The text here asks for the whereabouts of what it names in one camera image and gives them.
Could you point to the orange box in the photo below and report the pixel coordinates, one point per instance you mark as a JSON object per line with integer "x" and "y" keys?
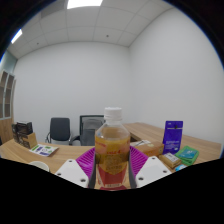
{"x": 151, "y": 149}

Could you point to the purple pouch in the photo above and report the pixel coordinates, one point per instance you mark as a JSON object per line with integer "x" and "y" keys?
{"x": 172, "y": 136}

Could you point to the ceiling air vent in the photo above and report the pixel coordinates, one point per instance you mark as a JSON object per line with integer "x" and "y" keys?
{"x": 54, "y": 8}

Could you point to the dark grey padded chair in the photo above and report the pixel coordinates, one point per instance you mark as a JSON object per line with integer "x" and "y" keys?
{"x": 60, "y": 130}

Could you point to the small blue packet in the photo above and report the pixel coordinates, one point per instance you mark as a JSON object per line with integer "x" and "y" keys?
{"x": 180, "y": 167}

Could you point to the brown cardboard box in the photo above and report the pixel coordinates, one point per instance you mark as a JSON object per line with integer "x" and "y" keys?
{"x": 29, "y": 140}

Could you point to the small tan box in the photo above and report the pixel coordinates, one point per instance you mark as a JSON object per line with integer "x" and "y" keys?
{"x": 170, "y": 160}

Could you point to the dark brown printed box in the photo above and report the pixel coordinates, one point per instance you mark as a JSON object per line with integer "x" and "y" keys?
{"x": 14, "y": 133}

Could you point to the wooden side desk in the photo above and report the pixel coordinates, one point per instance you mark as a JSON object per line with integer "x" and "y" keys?
{"x": 146, "y": 130}

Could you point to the black box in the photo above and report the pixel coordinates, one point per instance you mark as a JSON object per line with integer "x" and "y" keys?
{"x": 24, "y": 128}

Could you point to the green packet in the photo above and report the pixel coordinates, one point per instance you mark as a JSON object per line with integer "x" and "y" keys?
{"x": 187, "y": 155}

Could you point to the orange drink bottle white cap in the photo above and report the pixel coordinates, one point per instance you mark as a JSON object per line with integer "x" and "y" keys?
{"x": 112, "y": 150}

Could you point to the black mesh office chair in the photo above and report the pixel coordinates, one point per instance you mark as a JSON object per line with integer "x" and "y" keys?
{"x": 88, "y": 131}

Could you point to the green mug white inside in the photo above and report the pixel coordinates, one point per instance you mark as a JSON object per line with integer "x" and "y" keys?
{"x": 38, "y": 165}

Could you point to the wooden shelf unit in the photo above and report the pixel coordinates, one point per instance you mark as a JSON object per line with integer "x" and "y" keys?
{"x": 6, "y": 130}

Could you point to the large square ceiling light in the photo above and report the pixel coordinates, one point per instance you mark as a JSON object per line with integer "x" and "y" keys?
{"x": 84, "y": 3}

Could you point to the white leaflet green blue print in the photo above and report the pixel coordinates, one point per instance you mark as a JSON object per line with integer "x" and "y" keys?
{"x": 43, "y": 150}

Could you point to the white paper sheet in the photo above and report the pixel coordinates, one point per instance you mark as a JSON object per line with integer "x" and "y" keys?
{"x": 140, "y": 143}

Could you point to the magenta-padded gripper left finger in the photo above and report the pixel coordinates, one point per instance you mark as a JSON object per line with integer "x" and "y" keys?
{"x": 72, "y": 171}

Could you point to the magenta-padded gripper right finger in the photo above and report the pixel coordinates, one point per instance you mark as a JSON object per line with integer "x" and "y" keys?
{"x": 151, "y": 171}

